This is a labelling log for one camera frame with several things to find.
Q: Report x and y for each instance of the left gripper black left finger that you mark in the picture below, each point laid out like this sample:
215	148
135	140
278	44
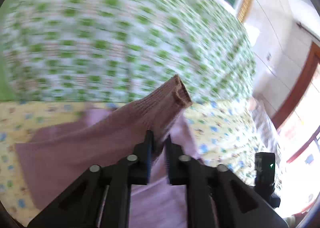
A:
100	197

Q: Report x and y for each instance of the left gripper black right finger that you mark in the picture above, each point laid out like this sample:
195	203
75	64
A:
216	197

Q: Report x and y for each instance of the wooden window frame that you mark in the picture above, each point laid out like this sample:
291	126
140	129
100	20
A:
297	121

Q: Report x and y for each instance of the green checkered quilt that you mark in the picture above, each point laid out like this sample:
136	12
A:
122	50

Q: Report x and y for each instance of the yellow cartoon bear bedsheet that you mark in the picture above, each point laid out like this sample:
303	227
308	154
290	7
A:
226	132

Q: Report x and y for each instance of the purple knit sweater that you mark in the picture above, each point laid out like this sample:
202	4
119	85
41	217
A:
56	156

